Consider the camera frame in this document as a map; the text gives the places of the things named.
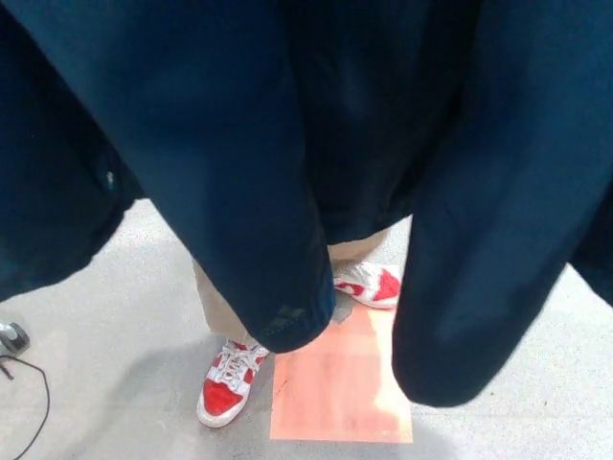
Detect person's right red white sneaker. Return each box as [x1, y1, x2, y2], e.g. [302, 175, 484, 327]
[195, 336, 272, 429]

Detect person's red white sneaker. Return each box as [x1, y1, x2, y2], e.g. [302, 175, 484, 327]
[332, 261, 402, 311]
[195, 336, 272, 429]

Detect thin black floor cable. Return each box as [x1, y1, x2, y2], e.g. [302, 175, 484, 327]
[0, 354, 52, 460]

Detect orange floor marker sheet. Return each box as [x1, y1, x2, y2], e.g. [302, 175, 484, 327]
[269, 306, 414, 445]

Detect navy blue coat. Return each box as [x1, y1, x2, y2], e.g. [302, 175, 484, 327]
[0, 0, 613, 435]

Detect beige trousers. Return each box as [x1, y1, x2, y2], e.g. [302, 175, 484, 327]
[191, 215, 414, 347]

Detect person's left red white sneaker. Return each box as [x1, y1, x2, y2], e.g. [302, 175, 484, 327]
[332, 261, 402, 311]

